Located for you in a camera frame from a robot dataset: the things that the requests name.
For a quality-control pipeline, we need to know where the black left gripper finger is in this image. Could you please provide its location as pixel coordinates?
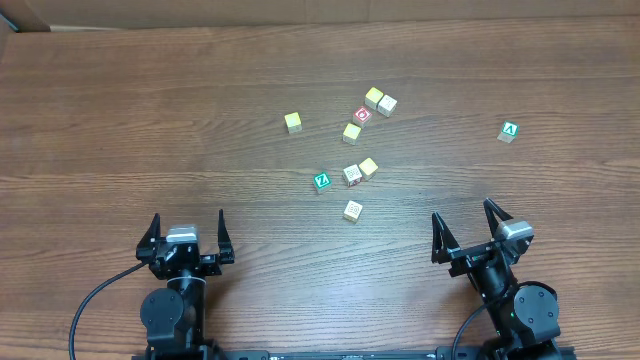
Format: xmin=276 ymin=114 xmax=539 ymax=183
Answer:
xmin=217 ymin=209 xmax=235 ymax=264
xmin=135 ymin=213 xmax=161 ymax=262

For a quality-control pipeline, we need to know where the white outline block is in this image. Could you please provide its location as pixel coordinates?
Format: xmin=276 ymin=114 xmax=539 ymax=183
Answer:
xmin=343 ymin=201 xmax=363 ymax=223

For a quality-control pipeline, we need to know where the red letter block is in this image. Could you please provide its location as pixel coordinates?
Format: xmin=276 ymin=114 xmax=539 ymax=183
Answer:
xmin=352 ymin=106 xmax=373 ymax=128

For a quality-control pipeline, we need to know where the green V block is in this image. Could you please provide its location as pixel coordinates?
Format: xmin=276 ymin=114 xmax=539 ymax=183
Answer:
xmin=497 ymin=121 xmax=520 ymax=143

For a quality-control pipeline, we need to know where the yellow block top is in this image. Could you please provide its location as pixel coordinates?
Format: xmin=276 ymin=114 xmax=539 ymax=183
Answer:
xmin=364 ymin=87 xmax=384 ymax=110

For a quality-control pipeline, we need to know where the white block top right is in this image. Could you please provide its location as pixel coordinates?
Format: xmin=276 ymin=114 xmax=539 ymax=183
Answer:
xmin=377 ymin=94 xmax=398 ymax=117

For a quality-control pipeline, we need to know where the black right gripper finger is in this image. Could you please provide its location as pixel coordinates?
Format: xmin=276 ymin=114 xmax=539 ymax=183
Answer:
xmin=483 ymin=198 xmax=512 ymax=236
xmin=431 ymin=212 xmax=460 ymax=264

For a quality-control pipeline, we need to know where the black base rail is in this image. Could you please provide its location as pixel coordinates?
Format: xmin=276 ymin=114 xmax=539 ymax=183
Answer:
xmin=130 ymin=345 xmax=577 ymax=360

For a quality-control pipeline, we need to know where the white red-sided block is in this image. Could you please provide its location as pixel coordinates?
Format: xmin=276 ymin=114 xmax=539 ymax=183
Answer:
xmin=342 ymin=164 xmax=363 ymax=187

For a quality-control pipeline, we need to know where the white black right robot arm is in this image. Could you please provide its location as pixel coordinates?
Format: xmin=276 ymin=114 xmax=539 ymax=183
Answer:
xmin=431 ymin=198 xmax=576 ymax=360

